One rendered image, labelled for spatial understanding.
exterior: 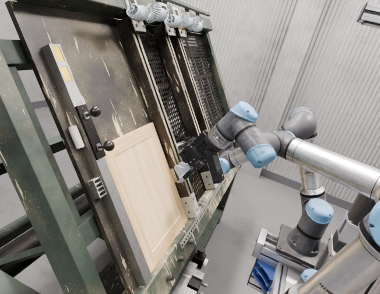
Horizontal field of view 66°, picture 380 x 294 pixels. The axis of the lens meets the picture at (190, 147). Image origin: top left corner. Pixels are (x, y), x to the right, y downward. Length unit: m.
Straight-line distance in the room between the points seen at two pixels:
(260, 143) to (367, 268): 0.38
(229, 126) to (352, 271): 0.46
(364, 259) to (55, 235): 0.80
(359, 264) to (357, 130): 3.75
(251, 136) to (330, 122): 3.59
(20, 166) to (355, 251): 0.88
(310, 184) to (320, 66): 2.95
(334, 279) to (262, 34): 3.84
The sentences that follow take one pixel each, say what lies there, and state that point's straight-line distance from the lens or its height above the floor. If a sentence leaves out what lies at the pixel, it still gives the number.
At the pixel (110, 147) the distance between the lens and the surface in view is 1.00.
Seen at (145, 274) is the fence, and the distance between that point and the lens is 1.27.
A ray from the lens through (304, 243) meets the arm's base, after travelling 1.48.
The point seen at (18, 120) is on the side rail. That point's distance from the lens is 0.93.
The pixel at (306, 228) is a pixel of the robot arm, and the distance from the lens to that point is 1.46.
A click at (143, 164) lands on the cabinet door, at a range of 1.37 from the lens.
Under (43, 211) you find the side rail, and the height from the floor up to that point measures 1.27.
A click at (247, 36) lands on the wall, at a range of 4.42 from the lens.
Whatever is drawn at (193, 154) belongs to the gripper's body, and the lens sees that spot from 0.94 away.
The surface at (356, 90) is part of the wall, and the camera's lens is 4.36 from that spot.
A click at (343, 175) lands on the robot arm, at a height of 1.60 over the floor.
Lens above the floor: 1.86
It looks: 22 degrees down
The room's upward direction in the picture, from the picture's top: 15 degrees clockwise
